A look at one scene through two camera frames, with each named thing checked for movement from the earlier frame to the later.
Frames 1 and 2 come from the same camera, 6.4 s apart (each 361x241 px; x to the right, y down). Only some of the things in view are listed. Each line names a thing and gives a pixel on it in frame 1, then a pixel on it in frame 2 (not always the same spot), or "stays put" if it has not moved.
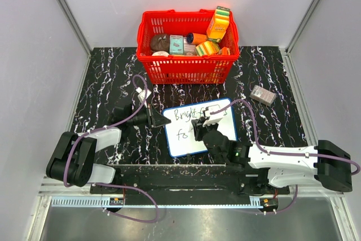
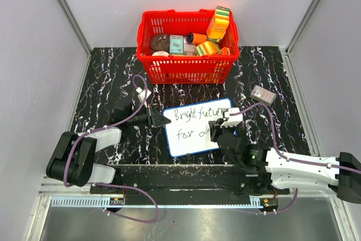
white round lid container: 161,53 stays put
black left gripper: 155,119 stays put
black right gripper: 199,128 to 216,128
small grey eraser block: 262,95 stays put
